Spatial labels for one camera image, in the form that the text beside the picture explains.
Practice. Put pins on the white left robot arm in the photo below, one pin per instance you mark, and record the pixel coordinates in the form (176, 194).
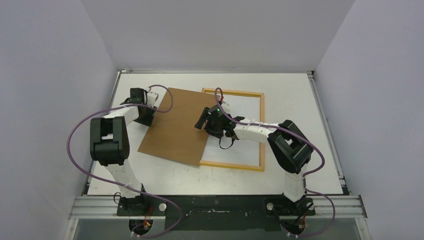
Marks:
(110, 146)

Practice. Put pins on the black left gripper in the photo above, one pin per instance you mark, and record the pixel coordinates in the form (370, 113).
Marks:
(147, 121)

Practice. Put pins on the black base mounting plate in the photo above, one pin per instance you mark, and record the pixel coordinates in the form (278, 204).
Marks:
(215, 212)

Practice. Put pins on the brown cardboard backing board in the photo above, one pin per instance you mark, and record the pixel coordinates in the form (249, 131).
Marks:
(172, 135)

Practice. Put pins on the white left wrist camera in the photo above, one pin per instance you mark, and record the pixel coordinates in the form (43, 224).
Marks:
(151, 98)

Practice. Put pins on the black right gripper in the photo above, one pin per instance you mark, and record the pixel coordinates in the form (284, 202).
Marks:
(205, 117)

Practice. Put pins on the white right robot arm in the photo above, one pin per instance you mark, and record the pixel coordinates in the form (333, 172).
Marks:
(289, 145)

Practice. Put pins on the yellow wooden picture frame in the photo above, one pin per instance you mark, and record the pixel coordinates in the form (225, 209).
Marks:
(252, 130)

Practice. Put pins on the printed building photo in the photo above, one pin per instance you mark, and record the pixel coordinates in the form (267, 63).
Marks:
(242, 152)

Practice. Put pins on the aluminium front rail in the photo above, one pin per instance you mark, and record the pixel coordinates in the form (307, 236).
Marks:
(104, 207)

